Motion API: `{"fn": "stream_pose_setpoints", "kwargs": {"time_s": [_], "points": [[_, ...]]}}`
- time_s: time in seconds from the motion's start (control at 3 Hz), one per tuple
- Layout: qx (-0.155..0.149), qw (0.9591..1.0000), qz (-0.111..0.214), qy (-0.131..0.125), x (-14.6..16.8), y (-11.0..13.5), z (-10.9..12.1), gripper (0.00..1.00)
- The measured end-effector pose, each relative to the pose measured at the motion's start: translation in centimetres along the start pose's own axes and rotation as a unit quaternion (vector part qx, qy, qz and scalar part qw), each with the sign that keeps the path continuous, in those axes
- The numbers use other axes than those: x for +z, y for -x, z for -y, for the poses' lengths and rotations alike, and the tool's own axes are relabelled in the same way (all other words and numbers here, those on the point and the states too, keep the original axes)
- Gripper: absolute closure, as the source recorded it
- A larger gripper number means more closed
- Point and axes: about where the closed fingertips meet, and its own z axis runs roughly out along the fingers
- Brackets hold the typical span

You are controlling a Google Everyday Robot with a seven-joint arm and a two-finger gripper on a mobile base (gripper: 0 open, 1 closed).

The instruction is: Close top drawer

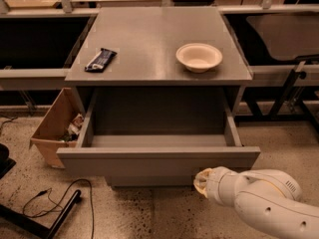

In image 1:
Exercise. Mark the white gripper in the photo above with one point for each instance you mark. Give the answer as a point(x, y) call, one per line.
point(212, 182)

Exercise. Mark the grey top drawer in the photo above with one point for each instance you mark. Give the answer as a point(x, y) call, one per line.
point(157, 131)

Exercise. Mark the grey drawer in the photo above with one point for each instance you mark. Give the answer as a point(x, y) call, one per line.
point(149, 181)
point(157, 131)

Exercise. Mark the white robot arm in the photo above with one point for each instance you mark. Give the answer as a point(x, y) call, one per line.
point(267, 200)

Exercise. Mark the grey bottom drawer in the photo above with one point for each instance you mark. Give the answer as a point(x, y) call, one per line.
point(149, 181)

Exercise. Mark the grey drawer cabinet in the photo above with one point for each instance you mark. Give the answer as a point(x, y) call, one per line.
point(146, 40)

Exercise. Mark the white paper bowl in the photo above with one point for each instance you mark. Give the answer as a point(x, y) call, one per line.
point(198, 57)

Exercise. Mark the cardboard box with trash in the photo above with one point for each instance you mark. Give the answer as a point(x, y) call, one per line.
point(49, 135)

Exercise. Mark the dark blue snack bar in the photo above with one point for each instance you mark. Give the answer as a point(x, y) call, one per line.
point(100, 61)

